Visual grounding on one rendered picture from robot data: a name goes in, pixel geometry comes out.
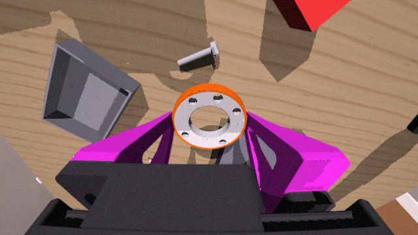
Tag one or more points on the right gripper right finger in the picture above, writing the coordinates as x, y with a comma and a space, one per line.
302, 163

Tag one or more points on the red cube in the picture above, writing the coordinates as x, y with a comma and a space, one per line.
308, 15

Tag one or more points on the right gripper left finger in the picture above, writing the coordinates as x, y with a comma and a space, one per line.
129, 146

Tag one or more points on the white flange with orange rim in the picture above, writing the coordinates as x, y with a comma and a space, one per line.
204, 95

